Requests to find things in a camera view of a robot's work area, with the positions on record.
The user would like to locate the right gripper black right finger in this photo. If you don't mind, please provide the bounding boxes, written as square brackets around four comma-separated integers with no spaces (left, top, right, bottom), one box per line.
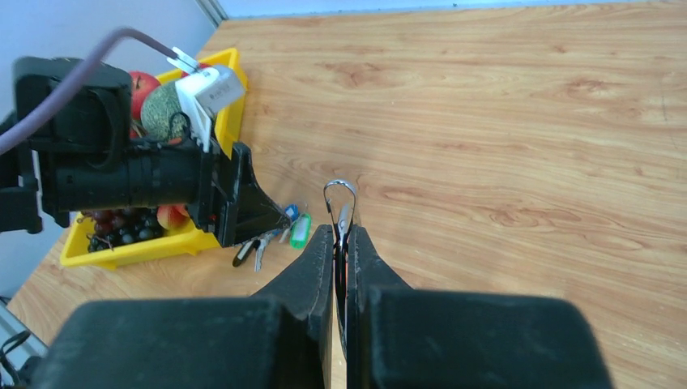
[346,226,613,388]

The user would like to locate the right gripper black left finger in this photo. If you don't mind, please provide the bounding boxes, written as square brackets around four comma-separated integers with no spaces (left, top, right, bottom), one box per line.
[31,225,333,388]

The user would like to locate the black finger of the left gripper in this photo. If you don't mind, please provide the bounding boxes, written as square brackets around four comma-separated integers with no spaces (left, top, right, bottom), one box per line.
[236,160,292,244]

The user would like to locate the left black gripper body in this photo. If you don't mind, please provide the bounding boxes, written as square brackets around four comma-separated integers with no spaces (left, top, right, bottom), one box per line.
[41,142,253,247]

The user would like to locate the removed keys with tags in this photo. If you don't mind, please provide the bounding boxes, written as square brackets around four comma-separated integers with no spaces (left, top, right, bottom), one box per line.
[232,203,307,272]

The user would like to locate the silver keyring with keys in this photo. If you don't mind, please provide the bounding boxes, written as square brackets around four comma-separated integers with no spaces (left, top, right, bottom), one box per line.
[322,179,357,349]

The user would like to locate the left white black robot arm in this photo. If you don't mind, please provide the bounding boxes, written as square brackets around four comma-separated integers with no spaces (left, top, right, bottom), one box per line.
[1,63,290,247]

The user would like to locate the red cherry cluster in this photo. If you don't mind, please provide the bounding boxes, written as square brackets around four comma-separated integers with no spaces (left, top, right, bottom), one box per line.
[156,204,190,231]

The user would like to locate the yellow plastic tray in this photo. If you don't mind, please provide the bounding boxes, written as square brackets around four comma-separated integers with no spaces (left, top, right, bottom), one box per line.
[58,47,249,271]

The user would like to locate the green netted melon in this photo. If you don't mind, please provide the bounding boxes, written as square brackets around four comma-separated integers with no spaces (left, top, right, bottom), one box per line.
[141,83,189,144]

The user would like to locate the purple grape bunch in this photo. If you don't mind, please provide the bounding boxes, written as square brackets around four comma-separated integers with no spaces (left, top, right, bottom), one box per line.
[76,207,164,253]

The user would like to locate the red apple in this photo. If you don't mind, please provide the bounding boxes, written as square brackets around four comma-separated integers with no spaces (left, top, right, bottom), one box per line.
[129,71,161,121]

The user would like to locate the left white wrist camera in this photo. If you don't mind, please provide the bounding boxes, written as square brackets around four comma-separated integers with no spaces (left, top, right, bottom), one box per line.
[159,47,248,156]

